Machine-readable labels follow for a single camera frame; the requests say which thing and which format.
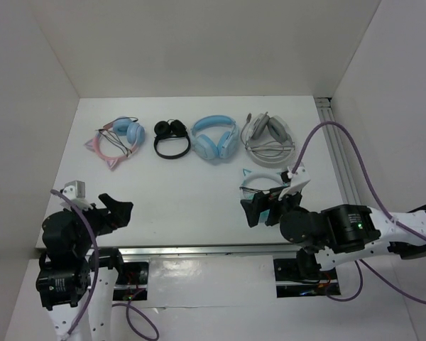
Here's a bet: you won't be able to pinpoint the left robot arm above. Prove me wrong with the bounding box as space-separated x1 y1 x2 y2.
35 188 133 340

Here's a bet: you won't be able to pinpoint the white grey gaming headset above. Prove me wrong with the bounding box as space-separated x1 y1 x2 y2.
240 112 297 168

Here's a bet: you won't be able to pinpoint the small black headphones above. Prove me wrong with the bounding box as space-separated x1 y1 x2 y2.
153 119 192 160

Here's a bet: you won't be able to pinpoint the aluminium rail front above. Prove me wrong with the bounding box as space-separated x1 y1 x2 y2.
38 243 299 257

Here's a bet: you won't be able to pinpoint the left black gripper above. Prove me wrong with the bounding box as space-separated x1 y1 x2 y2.
66 192 133 254

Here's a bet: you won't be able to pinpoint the pink blue cat-ear headphones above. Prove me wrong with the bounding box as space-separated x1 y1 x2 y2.
84 117 146 171

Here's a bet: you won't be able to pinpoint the teal cat-ear headphones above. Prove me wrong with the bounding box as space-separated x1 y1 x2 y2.
239 168 287 200

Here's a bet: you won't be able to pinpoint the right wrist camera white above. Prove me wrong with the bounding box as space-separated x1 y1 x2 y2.
278 166 311 201

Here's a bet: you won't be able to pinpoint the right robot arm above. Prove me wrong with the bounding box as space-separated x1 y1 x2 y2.
240 188 426 278

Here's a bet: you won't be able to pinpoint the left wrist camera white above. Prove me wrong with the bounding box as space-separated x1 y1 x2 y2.
60 180 93 211

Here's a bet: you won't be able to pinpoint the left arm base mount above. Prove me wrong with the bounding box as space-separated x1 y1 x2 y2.
113 259 150 302

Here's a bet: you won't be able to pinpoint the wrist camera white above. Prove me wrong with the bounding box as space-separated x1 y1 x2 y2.
278 166 311 201
60 180 93 211

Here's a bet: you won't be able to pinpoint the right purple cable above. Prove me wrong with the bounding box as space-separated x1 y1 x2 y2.
293 121 426 306

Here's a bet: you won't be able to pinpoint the aluminium rail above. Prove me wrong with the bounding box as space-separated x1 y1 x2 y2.
38 243 299 257
314 97 361 205

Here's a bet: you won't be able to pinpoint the light blue headphones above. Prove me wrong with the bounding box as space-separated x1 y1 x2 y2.
190 114 241 163

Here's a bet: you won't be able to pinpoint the aluminium rail right side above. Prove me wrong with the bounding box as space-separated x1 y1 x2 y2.
314 97 361 205

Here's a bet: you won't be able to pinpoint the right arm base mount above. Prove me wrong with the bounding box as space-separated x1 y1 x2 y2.
273 259 341 298

